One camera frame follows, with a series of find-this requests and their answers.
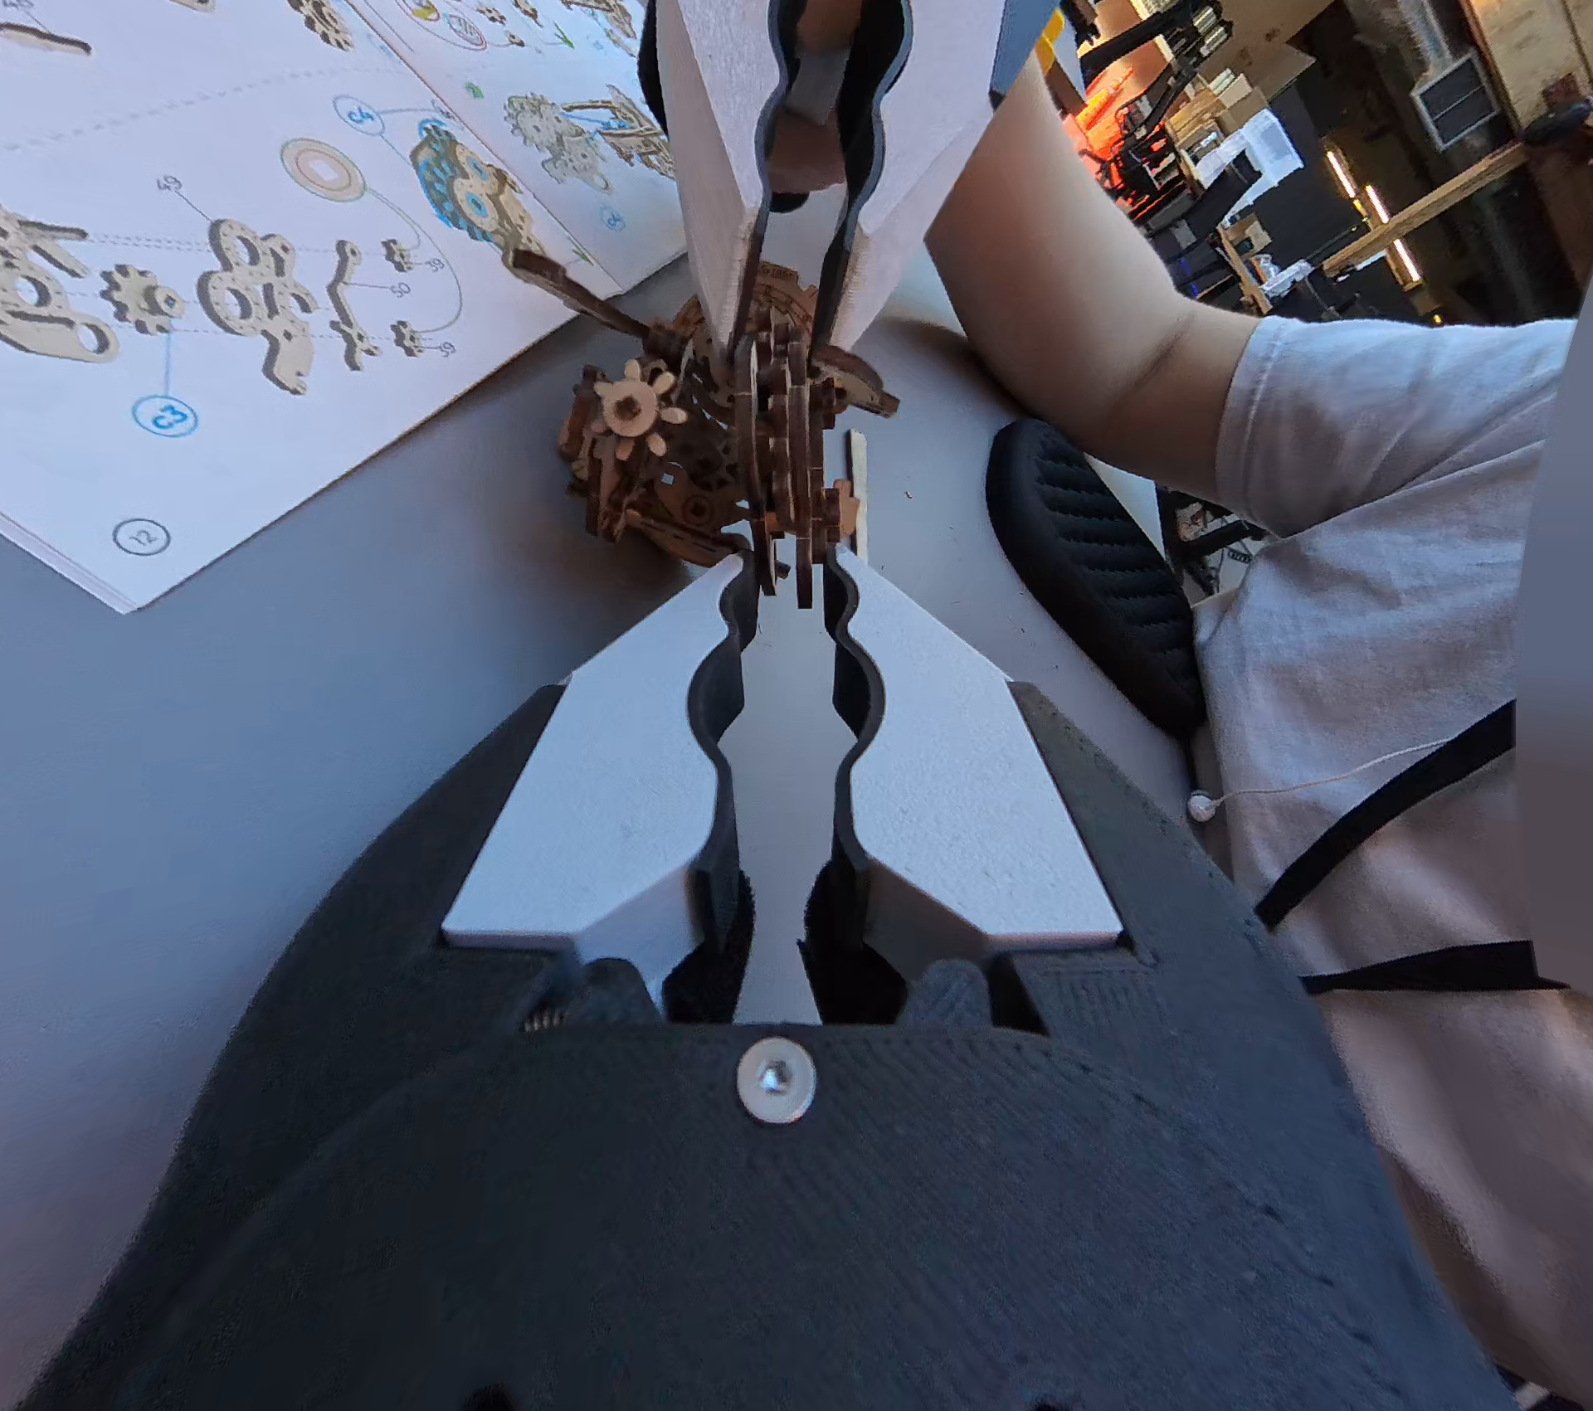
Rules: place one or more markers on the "wooden mechanical model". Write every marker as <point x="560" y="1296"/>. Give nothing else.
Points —
<point x="634" y="416"/>

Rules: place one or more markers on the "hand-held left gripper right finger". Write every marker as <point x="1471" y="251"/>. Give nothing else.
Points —
<point x="983" y="814"/>

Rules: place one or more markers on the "assembly instruction booklet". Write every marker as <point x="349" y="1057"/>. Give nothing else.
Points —
<point x="249" y="192"/>

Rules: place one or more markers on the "thin wooden strip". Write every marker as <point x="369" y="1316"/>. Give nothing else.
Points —
<point x="858" y="491"/>

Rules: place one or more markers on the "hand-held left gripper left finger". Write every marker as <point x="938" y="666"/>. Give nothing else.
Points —
<point x="585" y="814"/>

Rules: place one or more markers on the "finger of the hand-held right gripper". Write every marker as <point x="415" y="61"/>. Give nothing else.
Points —
<point x="953" y="31"/>
<point x="716" y="6"/>

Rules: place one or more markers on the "person's right forearm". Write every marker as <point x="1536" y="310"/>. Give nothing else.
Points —
<point x="1071" y="291"/>

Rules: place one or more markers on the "wooden gear assembly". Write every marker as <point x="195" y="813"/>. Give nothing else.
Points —
<point x="784" y="466"/>

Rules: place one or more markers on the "person's grey pants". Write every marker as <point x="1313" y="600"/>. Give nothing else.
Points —
<point x="1444" y="1163"/>

